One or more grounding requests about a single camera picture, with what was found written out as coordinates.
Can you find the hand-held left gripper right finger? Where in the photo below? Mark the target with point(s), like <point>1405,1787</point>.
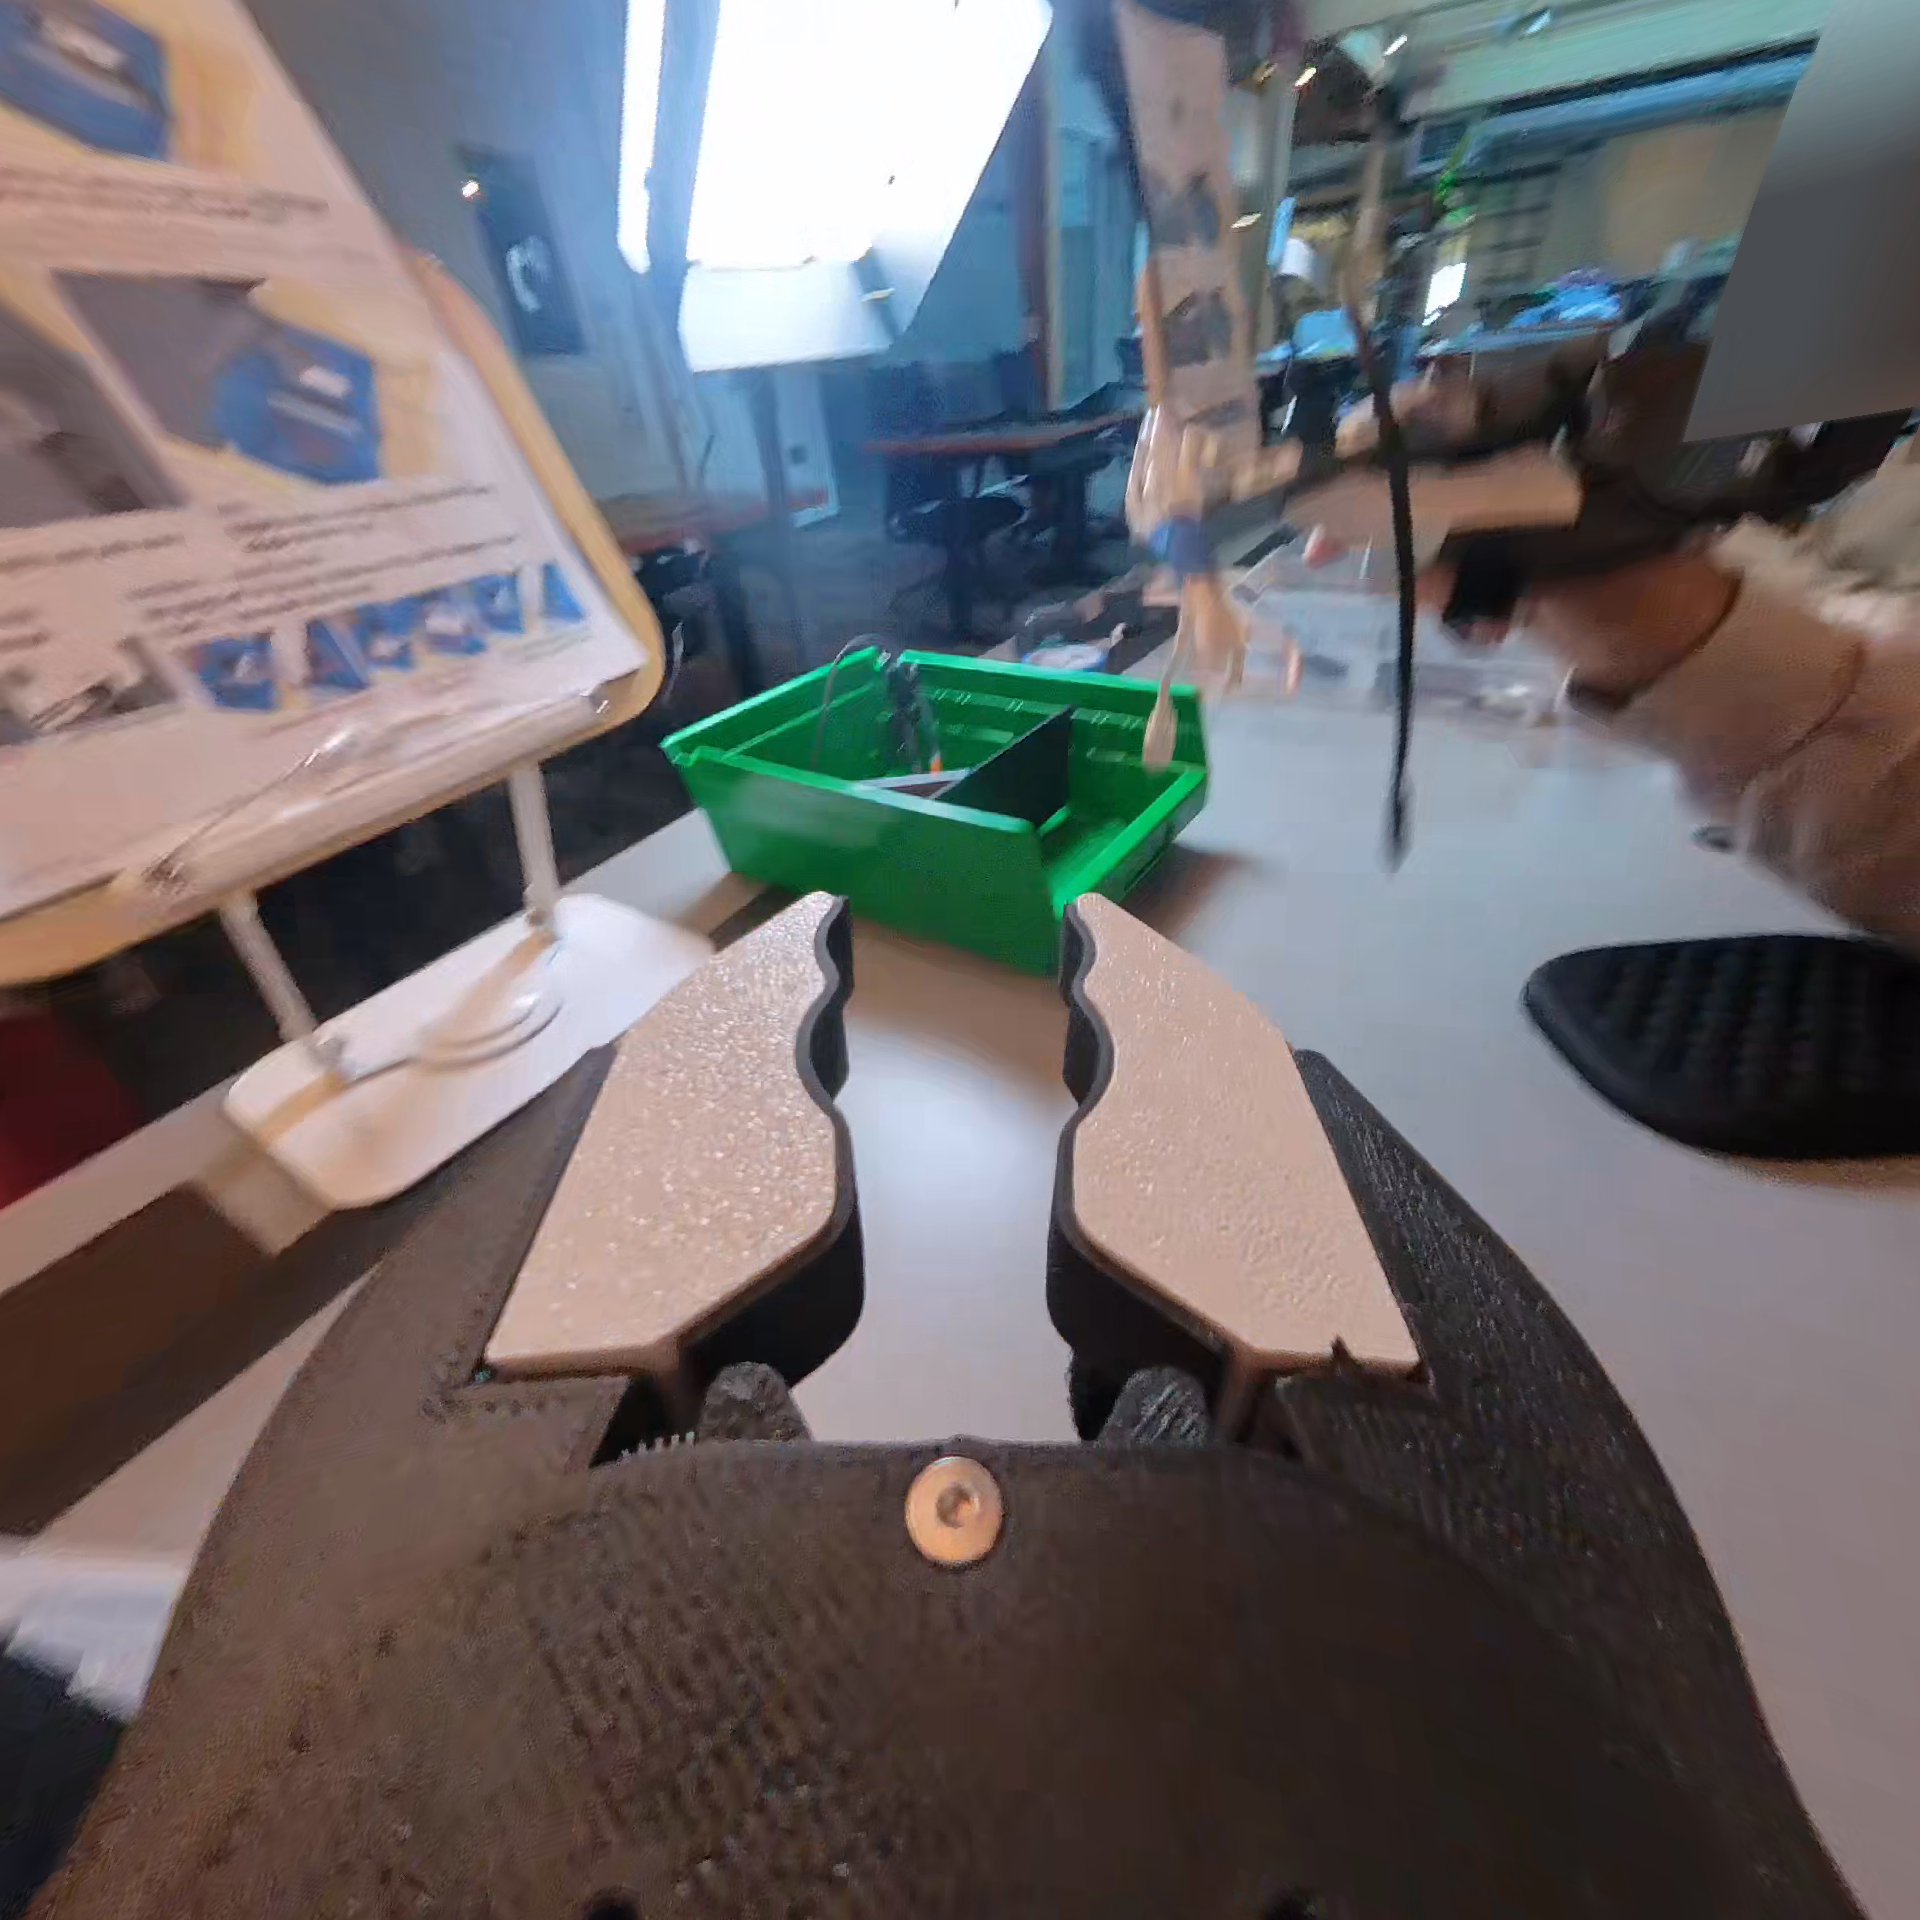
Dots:
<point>1214,1172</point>

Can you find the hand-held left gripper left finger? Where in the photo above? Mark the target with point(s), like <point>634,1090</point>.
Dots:
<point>691,1155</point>

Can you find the printed instruction sheet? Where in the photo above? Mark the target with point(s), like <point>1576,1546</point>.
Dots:
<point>226,452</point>

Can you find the white document stand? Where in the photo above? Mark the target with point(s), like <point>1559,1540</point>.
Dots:
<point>452,1036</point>

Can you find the dark wall poster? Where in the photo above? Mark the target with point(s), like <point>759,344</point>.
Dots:
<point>534,271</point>

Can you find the person's right hand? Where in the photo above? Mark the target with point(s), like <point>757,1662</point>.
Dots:
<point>1622,616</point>

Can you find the beige printed board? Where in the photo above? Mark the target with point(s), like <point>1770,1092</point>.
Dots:
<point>1184,226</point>

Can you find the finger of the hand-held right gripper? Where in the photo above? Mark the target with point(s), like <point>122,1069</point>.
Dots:
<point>1254,477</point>

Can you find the black padded cushion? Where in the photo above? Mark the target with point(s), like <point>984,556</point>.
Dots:
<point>1756,1036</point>

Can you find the black bin divider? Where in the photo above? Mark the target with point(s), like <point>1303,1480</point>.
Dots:
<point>1013,773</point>

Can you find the bright window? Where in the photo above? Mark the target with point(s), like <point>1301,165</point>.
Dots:
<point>839,119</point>

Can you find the black office chair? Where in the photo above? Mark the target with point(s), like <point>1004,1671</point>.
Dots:
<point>962,525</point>

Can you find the background desk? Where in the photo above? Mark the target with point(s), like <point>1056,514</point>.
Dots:
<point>990,436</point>

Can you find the green plastic bin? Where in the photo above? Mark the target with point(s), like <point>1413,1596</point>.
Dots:
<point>932,886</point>

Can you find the grey monitor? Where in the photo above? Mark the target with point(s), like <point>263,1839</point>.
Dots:
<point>1829,226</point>

